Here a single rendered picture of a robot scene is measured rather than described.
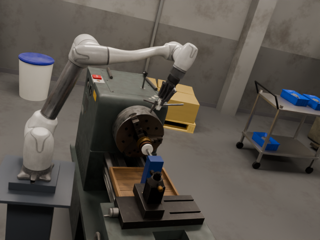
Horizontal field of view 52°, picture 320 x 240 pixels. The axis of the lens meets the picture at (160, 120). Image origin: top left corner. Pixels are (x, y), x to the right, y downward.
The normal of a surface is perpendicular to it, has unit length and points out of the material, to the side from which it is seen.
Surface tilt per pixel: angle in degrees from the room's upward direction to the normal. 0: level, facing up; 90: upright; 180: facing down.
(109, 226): 0
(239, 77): 90
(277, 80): 90
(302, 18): 90
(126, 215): 0
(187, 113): 90
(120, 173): 0
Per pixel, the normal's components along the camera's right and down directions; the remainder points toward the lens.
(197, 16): 0.16, 0.44
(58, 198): 0.24, -0.89
